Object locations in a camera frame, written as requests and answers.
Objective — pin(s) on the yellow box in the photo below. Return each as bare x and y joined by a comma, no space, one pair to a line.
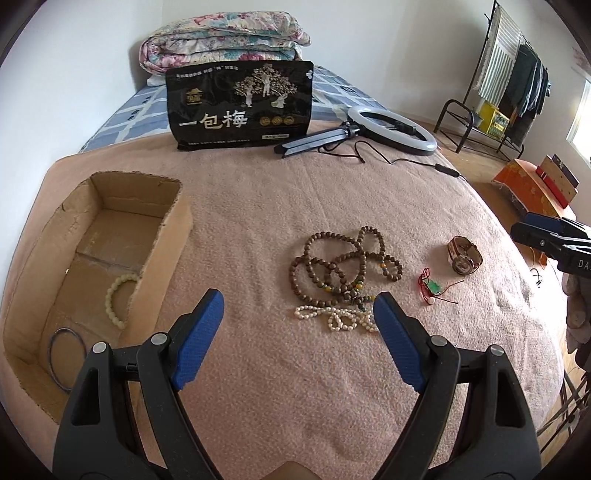
494,119

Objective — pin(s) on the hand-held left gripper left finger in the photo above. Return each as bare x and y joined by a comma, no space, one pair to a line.
198,341

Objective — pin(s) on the pink blanket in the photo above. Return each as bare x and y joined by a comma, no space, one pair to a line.
277,194

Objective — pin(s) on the cardboard box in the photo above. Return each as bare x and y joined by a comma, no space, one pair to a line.
106,240

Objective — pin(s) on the orange patterned box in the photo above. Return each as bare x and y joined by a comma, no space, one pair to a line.
521,184

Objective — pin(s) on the dark metal bangle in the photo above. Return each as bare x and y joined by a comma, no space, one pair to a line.
51,350

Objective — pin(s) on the folded floral quilt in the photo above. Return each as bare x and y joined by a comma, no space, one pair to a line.
221,37

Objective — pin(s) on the black metal clothes rack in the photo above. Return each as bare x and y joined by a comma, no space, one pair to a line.
450,108

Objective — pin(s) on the black snack bag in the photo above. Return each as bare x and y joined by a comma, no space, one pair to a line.
231,106

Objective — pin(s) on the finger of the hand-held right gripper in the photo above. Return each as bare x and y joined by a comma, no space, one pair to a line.
531,237
547,224

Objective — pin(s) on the window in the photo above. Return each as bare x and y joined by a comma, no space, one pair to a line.
584,124

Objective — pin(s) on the dark hanging clothes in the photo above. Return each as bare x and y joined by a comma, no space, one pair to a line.
524,87

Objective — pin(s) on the red and dark books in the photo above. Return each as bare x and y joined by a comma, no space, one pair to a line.
558,180

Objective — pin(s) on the blue checked bedsheet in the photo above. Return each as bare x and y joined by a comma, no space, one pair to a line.
134,110

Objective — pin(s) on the person's right hand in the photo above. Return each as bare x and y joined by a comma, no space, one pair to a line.
577,314

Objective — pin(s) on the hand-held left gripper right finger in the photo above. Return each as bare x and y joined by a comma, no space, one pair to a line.
397,341

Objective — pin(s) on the striped hanging cloth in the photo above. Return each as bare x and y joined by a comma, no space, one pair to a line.
501,55

